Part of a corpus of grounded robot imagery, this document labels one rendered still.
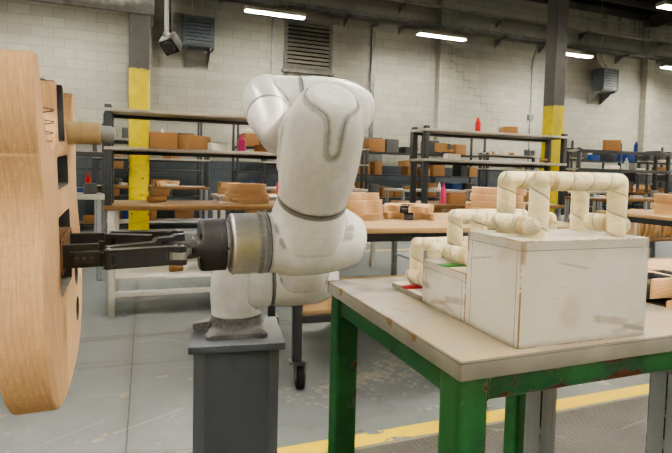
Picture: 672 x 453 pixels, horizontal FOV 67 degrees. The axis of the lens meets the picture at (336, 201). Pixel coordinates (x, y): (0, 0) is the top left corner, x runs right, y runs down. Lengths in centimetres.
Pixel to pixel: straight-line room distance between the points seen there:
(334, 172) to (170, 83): 1136
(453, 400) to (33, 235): 61
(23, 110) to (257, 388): 119
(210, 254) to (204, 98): 1131
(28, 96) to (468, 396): 69
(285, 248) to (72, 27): 1162
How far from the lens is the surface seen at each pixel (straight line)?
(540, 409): 150
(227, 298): 156
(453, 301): 101
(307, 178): 66
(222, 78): 1211
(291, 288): 157
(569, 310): 93
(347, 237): 75
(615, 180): 98
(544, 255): 87
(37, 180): 60
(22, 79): 58
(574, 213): 105
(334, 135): 64
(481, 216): 101
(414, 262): 122
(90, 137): 81
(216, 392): 160
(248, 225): 72
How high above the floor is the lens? 120
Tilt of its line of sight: 3 degrees down
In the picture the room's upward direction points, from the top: 1 degrees clockwise
